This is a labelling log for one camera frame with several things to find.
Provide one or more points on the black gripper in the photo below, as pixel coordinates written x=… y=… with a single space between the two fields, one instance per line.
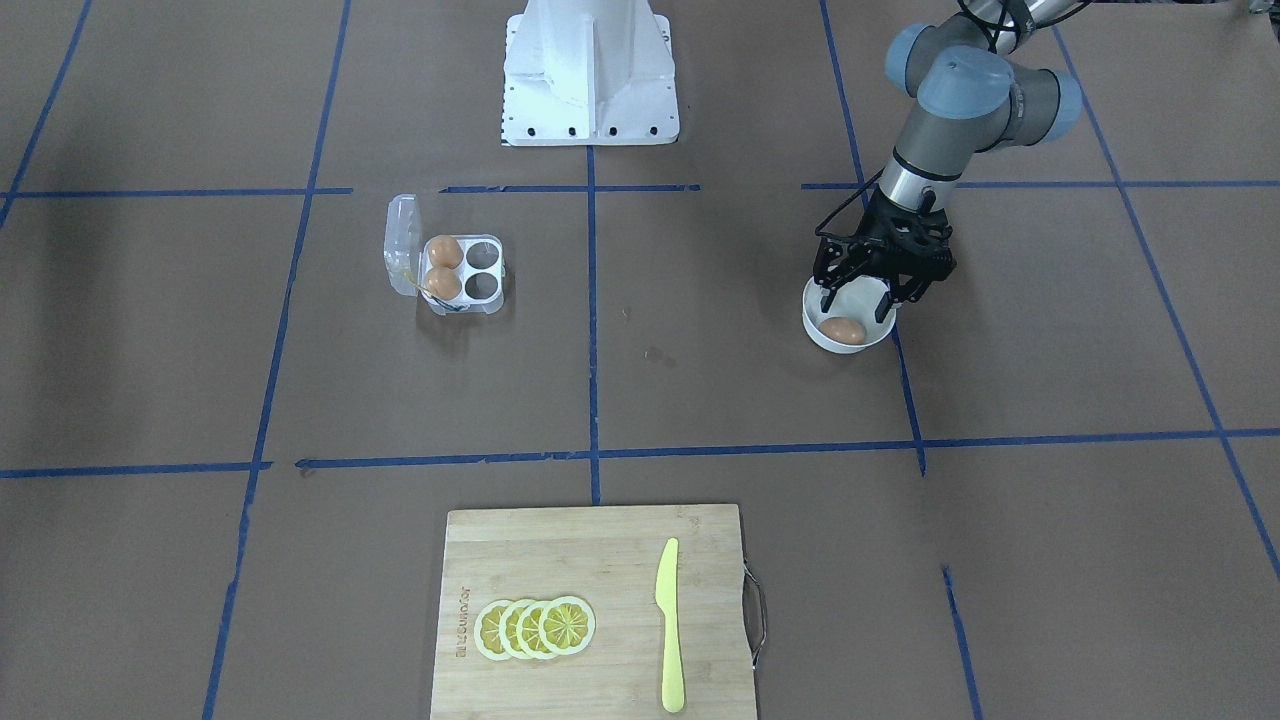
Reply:
x=888 y=232

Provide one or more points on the white round bowl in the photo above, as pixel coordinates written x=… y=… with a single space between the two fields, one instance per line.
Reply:
x=860 y=300

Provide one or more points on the brown egg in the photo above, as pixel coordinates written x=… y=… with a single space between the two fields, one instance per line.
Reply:
x=442 y=283
x=444 y=250
x=843 y=330

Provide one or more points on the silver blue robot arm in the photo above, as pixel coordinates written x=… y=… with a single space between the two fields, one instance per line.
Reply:
x=969 y=99

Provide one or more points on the clear plastic egg box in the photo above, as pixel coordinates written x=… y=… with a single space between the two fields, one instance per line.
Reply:
x=482 y=272

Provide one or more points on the brown egg in box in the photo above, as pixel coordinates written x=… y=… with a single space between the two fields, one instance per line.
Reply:
x=444 y=250
x=442 y=283

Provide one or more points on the wooden cutting board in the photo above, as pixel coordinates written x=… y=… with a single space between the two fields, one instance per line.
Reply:
x=609 y=556

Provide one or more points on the yellow lemon slice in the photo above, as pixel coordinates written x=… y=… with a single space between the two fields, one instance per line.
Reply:
x=490 y=630
x=566 y=625
x=509 y=629
x=527 y=629

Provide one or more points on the yellow plastic knife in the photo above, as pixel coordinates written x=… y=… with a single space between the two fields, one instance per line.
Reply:
x=672 y=682

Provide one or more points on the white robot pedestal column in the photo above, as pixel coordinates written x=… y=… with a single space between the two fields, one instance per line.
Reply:
x=589 y=73

